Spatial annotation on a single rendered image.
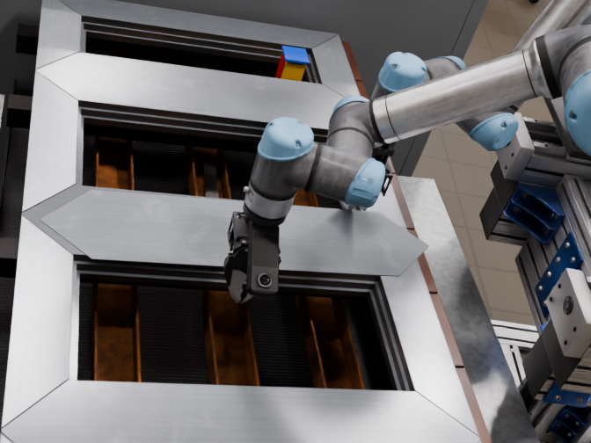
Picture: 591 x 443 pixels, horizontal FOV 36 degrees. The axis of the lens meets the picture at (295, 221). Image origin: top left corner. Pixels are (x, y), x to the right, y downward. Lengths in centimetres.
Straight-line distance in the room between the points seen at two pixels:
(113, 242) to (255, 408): 40
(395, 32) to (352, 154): 113
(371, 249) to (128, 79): 66
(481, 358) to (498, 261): 140
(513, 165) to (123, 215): 84
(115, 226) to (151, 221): 7
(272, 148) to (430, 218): 92
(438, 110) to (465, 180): 220
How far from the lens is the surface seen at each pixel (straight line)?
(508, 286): 322
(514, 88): 139
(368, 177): 135
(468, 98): 140
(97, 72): 201
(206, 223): 168
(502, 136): 162
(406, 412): 151
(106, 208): 167
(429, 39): 251
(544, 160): 201
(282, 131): 133
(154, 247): 161
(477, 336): 196
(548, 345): 180
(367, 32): 244
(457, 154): 373
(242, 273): 150
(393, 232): 181
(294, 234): 172
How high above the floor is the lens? 198
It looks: 40 degrees down
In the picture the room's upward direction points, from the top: 19 degrees clockwise
